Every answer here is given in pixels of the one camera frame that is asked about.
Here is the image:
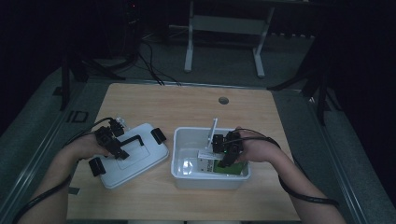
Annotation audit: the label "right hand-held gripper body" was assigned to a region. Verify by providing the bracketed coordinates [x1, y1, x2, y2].
[205, 117, 245, 155]

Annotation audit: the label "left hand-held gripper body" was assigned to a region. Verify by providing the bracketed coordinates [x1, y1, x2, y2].
[93, 117, 129, 152]

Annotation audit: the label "green and white medicine box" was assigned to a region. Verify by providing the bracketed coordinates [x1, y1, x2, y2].
[197, 148, 248, 176]

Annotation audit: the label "white lid with black handle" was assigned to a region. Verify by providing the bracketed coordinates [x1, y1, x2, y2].
[88, 122, 170, 190]

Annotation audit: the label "white plastic storage box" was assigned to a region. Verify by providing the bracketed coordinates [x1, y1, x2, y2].
[170, 125, 252, 190]

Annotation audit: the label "person's left hand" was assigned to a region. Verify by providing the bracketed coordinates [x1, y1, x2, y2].
[64, 132, 110, 162]

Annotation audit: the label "person's right hand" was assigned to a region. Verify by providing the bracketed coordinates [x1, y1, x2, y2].
[234, 125, 283, 165]

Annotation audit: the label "black tripod stand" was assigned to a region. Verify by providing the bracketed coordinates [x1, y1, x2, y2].
[266, 59, 344, 127]
[52, 52, 127, 111]

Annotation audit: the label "white metal stand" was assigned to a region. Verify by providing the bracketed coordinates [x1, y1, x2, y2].
[168, 0, 276, 79]

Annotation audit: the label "dark computer tower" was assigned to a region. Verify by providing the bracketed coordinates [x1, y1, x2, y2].
[122, 0, 144, 57]

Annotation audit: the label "black floor cables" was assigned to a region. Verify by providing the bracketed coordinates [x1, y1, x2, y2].
[136, 40, 183, 87]

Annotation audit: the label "left hand-held gripper cable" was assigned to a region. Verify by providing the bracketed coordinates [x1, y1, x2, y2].
[10, 117, 114, 224]

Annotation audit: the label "hand-held gripper cable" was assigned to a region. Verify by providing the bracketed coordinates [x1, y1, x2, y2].
[10, 117, 114, 224]
[222, 128, 340, 208]

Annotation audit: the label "right hand-held gripper cable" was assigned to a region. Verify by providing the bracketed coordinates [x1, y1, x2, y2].
[222, 128, 340, 208]

